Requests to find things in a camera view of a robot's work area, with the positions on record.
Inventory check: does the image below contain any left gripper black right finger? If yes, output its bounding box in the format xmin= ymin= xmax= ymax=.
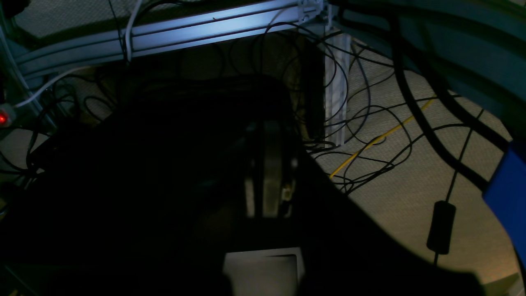
xmin=263 ymin=78 xmax=484 ymax=296

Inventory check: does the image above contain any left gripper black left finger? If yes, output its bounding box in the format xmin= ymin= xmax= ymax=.
xmin=1 ymin=82 xmax=263 ymax=296

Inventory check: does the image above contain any blue object at edge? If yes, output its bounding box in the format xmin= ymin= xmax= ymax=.
xmin=483 ymin=141 xmax=526 ymax=264

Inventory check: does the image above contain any black cable with ferrite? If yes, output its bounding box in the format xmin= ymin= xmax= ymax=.
xmin=426 ymin=109 xmax=484 ymax=266

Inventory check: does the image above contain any aluminium frame rail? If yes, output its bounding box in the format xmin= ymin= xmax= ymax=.
xmin=1 ymin=0 xmax=326 ymax=79

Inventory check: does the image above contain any white cable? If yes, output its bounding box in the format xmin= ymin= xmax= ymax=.
xmin=14 ymin=0 xmax=142 ymax=108

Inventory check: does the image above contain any yellow cable on floor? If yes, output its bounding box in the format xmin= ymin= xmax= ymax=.
xmin=329 ymin=97 xmax=437 ymax=179

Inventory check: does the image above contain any aluminium frame post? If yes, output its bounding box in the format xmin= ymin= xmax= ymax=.
xmin=323 ymin=31 xmax=351 ymax=147

